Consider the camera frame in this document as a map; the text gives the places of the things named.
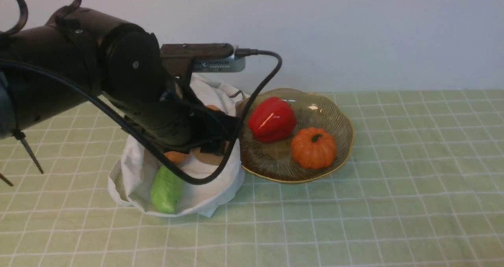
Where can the small orange pumpkin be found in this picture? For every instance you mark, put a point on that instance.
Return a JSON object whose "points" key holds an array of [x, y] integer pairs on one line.
{"points": [[313, 148]]}

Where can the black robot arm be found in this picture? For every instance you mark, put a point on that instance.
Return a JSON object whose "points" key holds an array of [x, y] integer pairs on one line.
{"points": [[84, 54]]}

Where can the gold wire basket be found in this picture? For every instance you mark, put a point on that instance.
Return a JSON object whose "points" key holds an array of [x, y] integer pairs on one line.
{"points": [[274, 162]]}

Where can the orange carrot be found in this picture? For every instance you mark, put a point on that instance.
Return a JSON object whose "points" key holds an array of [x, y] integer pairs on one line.
{"points": [[176, 157]]}

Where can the brown potato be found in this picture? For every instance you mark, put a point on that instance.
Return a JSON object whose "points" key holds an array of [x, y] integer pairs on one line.
{"points": [[208, 156]]}

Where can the red bell pepper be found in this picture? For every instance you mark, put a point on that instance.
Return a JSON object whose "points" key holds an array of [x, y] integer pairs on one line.
{"points": [[272, 120]]}

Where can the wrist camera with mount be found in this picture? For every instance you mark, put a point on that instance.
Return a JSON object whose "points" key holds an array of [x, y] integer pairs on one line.
{"points": [[184, 59]]}

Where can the green cucumber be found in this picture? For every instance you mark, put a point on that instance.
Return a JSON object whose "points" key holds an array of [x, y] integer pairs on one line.
{"points": [[166, 191]]}

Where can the green checkered tablecloth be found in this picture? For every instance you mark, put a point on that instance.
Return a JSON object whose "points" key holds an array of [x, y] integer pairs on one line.
{"points": [[423, 188]]}

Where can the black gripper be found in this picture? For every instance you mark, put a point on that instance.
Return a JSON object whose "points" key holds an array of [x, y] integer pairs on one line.
{"points": [[160, 112]]}

